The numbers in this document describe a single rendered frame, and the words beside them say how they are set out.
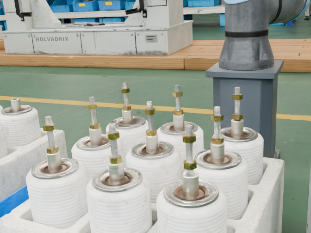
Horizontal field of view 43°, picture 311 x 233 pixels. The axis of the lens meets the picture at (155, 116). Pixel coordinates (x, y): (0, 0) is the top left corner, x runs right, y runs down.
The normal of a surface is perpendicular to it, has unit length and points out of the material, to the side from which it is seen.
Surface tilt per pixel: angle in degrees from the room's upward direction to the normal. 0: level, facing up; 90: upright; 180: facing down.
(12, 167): 90
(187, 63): 90
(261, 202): 0
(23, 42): 90
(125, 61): 90
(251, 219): 0
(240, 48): 73
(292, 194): 0
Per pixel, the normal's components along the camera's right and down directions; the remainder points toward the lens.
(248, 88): -0.39, 0.30
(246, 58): -0.22, 0.01
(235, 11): -0.67, 0.26
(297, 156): -0.06, -0.95
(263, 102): 0.37, 0.26
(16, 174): 0.91, 0.07
